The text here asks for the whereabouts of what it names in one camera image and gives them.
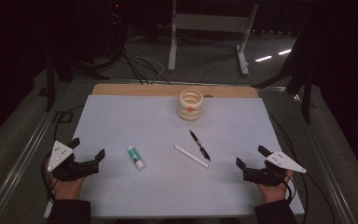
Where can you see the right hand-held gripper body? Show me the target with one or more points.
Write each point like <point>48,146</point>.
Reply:
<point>284,161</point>

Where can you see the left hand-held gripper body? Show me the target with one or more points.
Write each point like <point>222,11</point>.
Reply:
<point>60,155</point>

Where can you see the green white glue stick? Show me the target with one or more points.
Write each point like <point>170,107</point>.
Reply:
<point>135,157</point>

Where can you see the black pen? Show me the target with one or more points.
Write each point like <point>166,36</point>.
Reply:
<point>199,145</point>

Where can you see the white pen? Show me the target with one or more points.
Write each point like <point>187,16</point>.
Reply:
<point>191,156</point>

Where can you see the cream ribbed pen holder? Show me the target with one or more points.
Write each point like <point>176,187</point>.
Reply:
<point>190,113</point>

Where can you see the person's right hand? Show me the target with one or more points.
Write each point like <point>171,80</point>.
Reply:
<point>275,193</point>

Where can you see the person's left hand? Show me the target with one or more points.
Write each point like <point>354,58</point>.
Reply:
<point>68,189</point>

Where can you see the black tripod stand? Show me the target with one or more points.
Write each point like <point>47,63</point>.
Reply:
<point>306,93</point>

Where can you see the white table mat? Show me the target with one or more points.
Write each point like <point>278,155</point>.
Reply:
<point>167,186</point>

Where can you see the metal floor rail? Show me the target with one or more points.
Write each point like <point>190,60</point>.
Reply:
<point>326,161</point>
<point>21,158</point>

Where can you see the white metal stand frame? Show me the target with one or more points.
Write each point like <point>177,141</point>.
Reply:
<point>209,22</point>

